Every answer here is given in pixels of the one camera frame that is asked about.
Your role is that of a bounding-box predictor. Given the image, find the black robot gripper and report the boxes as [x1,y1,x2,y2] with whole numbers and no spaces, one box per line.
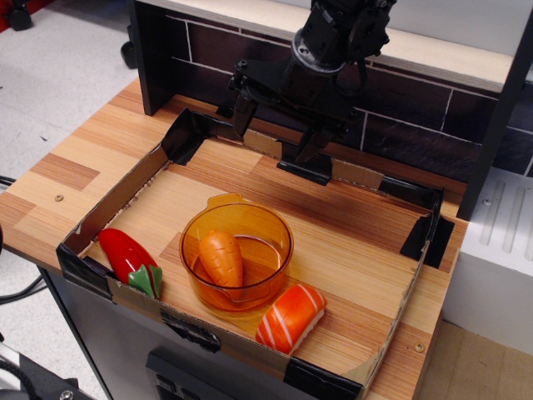
[229,32,356,163]

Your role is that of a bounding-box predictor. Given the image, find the orange toy carrot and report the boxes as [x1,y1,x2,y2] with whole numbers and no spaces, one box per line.
[199,230,243,288]

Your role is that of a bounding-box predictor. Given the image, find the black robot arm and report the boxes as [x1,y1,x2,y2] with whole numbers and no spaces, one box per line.
[229,1,394,163]

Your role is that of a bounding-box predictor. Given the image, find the cardboard fence with black tape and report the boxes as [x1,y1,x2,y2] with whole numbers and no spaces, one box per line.
[57,109,455,399]

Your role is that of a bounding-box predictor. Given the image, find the transparent orange plastic pot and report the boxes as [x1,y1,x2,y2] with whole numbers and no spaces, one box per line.
[179,193,294,313]

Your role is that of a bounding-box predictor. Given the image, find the black caster wheel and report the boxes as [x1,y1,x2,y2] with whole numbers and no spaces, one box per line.
[120,25,137,69]

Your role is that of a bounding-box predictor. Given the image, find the dark brick-pattern backsplash panel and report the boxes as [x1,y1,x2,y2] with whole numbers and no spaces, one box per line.
[128,1,532,219]

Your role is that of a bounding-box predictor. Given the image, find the salmon nigiri sushi toy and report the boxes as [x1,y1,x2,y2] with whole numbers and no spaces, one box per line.
[255,283,327,355]

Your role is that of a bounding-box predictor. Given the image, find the red toy chili pepper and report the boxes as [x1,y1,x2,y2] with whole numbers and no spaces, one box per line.
[98,228,163,299]

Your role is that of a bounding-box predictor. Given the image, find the white ribbed block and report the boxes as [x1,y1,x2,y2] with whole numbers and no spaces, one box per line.
[443,168,532,353]

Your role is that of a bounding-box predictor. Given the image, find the black control box with switches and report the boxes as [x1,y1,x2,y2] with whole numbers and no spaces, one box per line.
[146,351,219,399]

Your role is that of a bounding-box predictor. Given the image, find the black bracket with screw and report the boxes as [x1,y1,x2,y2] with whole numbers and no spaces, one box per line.
[1,337,86,399]

